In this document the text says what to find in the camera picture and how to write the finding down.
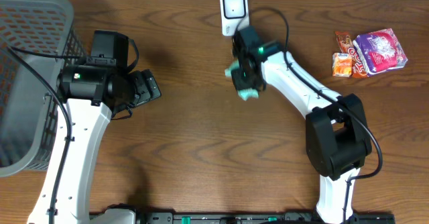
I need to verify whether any green wipes packet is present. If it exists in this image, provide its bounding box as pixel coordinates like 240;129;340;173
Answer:
225;60;259;101

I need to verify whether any orange white small packet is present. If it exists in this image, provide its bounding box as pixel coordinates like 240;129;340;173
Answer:
332;53;353;77

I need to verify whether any brown orange candy bar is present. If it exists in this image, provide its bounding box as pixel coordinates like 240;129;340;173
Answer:
335;31;369;78

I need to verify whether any red purple snack packet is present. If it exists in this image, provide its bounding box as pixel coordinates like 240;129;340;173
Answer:
353;28;408;77

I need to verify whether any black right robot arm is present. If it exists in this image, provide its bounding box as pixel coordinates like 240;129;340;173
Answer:
225;40;373;223

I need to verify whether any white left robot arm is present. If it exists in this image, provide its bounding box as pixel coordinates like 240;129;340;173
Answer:
27;30;162;223

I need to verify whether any white barcode scanner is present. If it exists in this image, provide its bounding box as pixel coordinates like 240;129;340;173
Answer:
220;0;249;36

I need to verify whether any dark grey plastic basket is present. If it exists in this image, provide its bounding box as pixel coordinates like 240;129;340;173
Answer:
1;0;86;177

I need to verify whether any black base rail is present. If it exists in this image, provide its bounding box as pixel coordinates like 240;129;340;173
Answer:
90;211;396;224

